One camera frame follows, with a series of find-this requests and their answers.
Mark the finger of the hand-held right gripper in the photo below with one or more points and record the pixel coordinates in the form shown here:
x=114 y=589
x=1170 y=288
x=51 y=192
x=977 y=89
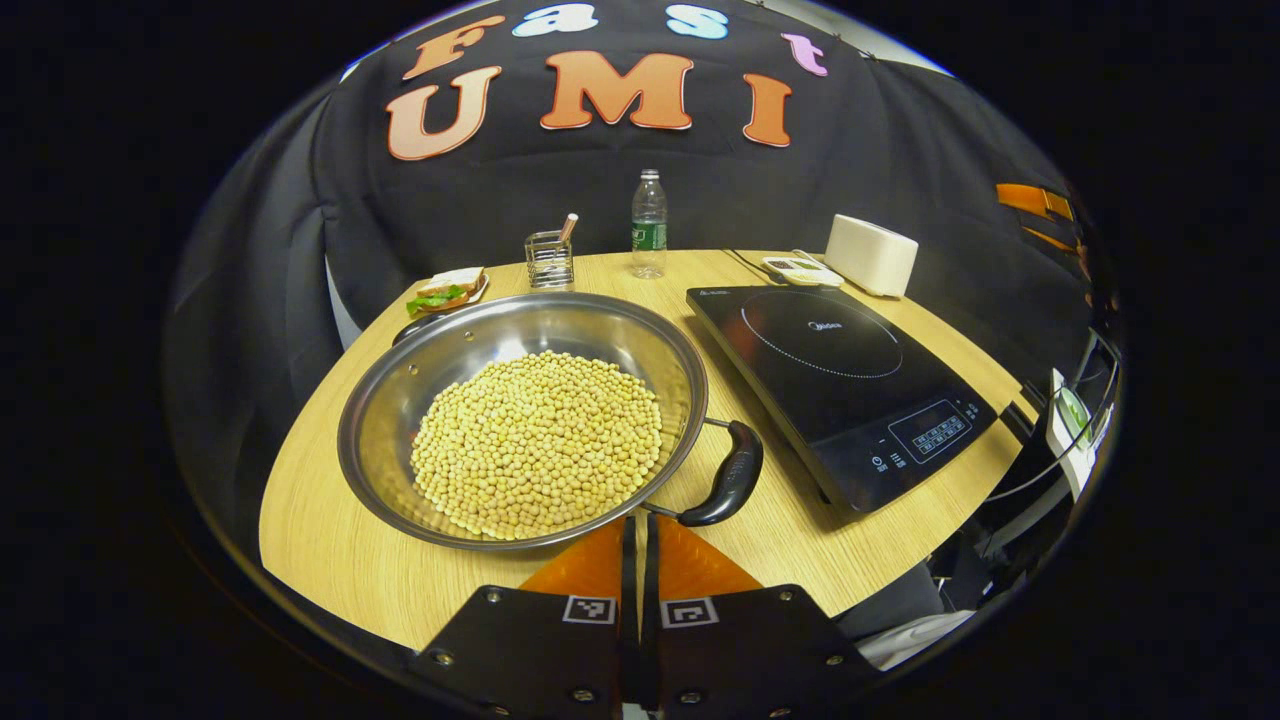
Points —
x=1025 y=197
x=1050 y=240

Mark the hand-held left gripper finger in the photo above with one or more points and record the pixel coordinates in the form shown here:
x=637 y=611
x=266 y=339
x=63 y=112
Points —
x=629 y=640
x=650 y=640

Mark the pile of yellow soybeans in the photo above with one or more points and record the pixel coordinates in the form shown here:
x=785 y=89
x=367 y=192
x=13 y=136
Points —
x=540 y=440

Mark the black induction cooktop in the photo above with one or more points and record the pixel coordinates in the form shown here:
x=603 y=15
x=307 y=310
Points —
x=850 y=400

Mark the white toaster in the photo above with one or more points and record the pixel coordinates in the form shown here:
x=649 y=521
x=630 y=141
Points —
x=870 y=255

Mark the white device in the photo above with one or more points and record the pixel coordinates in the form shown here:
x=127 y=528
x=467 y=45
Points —
x=1072 y=415

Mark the black backdrop cloth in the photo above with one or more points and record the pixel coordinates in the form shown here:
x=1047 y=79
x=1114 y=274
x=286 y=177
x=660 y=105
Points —
x=700 y=190

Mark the clear plastic water bottle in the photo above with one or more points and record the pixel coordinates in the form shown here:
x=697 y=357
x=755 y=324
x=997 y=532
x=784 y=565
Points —
x=649 y=230

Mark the sandwich on white plate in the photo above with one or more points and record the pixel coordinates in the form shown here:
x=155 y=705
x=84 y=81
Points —
x=455 y=282

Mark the pink stick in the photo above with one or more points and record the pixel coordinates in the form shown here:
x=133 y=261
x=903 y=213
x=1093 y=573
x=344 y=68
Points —
x=568 y=228

